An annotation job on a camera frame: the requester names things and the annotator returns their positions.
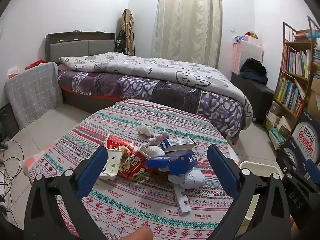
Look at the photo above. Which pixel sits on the pink covered cabinet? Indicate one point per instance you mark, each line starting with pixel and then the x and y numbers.
pixel 247 52

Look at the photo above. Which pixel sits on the grey cartoon print quilt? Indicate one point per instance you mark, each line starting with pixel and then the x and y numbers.
pixel 150 67

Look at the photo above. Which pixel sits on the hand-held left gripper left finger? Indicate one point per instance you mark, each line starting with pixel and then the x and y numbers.
pixel 91 172

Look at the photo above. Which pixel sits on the small blue white box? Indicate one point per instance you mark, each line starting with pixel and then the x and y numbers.
pixel 180 143

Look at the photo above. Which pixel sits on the blue white carton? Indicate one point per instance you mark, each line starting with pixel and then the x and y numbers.
pixel 305 135

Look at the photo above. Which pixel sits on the pink patterned wrapper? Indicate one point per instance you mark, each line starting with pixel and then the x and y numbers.
pixel 157 138

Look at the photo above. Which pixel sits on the beige plaid coat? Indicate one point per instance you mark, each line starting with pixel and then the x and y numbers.
pixel 128 30

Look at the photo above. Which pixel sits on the white bin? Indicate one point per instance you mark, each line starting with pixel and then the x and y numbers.
pixel 260 166

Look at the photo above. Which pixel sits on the black appliance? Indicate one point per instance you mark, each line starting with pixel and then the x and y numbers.
pixel 7 122

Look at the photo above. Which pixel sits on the patterned tablecloth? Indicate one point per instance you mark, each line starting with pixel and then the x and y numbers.
pixel 150 205

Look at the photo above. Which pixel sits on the black bag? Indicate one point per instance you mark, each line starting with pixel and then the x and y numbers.
pixel 120 41

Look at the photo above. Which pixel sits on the blue cardboard box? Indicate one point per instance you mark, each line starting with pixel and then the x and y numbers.
pixel 180 163

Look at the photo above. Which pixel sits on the row of upright books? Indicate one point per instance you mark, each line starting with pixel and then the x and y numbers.
pixel 295 62
pixel 287 92

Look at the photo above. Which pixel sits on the cream lace curtain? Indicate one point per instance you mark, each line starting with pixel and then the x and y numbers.
pixel 187 30

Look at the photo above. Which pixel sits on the person's left hand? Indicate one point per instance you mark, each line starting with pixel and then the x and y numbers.
pixel 143 233

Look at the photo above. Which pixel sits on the pile of black clothes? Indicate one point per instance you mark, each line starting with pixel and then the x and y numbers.
pixel 252 67

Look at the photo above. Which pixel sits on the stack of flat books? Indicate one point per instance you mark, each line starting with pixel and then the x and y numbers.
pixel 275 132

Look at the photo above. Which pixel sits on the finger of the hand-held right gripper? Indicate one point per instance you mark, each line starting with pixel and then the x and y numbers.
pixel 313 168

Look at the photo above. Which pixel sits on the wooden bookshelf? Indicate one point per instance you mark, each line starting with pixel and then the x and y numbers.
pixel 295 75

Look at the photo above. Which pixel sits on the grey upholstered bed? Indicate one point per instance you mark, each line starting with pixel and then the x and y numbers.
pixel 75 47

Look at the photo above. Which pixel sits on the colourful toy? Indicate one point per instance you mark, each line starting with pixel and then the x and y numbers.
pixel 250 35

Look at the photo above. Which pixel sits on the red noodle cup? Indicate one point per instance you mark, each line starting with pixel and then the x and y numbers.
pixel 120 142
pixel 135 165

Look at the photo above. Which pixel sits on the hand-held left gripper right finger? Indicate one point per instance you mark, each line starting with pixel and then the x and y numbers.
pixel 223 172

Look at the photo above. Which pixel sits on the black storage bench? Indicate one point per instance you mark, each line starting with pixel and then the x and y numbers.
pixel 257 97

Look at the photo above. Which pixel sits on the white plastic wrap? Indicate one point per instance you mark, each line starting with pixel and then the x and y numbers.
pixel 153 151

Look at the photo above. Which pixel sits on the purple patterned bed sheet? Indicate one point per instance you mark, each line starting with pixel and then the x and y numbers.
pixel 125 87

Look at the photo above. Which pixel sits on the white tissue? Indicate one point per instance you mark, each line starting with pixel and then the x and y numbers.
pixel 147 130

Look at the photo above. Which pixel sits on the checked grey cushion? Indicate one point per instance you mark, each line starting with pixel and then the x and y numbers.
pixel 35 92

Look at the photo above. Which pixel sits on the red cloth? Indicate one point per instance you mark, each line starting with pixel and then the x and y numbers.
pixel 36 64

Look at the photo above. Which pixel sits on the white paper cup green print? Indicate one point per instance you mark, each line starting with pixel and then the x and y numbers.
pixel 112 165

